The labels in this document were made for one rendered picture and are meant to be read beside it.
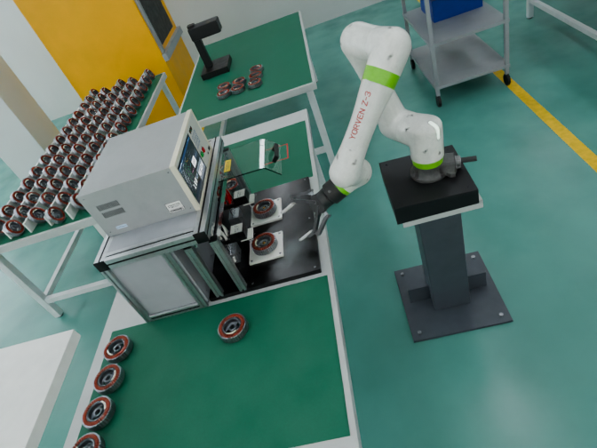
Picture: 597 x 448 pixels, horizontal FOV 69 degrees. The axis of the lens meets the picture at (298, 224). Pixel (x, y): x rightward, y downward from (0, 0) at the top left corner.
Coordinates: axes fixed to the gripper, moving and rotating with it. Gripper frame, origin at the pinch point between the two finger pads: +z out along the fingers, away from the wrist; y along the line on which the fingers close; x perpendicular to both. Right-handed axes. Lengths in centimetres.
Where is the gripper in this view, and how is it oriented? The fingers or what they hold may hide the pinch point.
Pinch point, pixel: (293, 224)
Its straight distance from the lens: 178.8
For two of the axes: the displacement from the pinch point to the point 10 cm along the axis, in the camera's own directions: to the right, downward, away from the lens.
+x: -4.5, 1.2, -8.8
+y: -5.6, -8.1, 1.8
